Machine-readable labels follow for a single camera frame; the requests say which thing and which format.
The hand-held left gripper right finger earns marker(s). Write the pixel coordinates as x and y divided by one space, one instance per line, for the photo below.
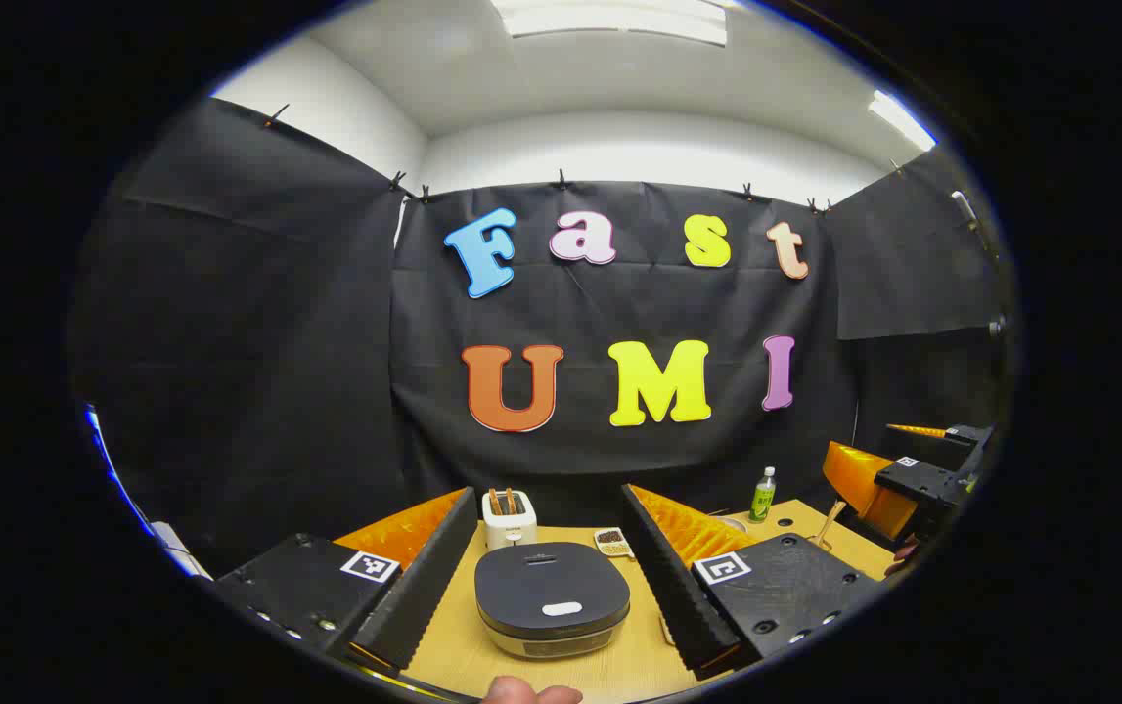
663 577

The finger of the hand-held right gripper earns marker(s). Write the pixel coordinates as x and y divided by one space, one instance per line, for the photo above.
918 481
966 436

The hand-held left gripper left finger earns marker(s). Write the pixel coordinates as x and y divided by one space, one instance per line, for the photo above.
424 587

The dark grey rice cooker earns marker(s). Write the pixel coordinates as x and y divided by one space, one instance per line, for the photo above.
551 587

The white divided bean dish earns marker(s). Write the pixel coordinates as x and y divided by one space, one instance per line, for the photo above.
611 542

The white toaster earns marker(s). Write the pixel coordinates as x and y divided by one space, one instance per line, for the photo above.
510 528

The green drink bottle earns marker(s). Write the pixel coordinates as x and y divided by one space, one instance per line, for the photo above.
763 501

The white plastic box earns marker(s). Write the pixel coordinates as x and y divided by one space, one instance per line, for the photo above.
179 552

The black backdrop cloth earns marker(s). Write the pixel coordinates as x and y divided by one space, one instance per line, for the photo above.
326 342

